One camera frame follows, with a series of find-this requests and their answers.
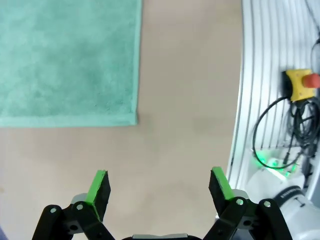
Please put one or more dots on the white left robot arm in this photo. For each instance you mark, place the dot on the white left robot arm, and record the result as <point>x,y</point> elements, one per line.
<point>275,195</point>

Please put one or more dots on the green terry towel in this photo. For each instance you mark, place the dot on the green terry towel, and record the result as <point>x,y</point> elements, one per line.
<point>62,62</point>

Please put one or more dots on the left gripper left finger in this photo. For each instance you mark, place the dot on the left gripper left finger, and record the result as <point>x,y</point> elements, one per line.
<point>98,195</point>

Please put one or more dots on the yellow emergency stop button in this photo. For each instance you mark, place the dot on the yellow emergency stop button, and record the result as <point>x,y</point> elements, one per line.
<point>300,83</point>

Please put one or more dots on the aluminium slotted base frame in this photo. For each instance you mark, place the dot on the aluminium slotted base frame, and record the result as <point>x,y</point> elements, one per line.
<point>262,50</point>

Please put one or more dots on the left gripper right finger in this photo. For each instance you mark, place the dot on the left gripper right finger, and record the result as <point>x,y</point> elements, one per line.
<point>220,190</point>

